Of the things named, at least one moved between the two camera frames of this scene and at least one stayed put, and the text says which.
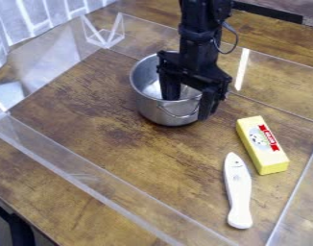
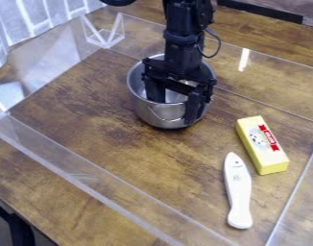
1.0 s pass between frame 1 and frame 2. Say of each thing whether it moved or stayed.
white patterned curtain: stayed
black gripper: moved
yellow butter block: stayed
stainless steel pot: stayed
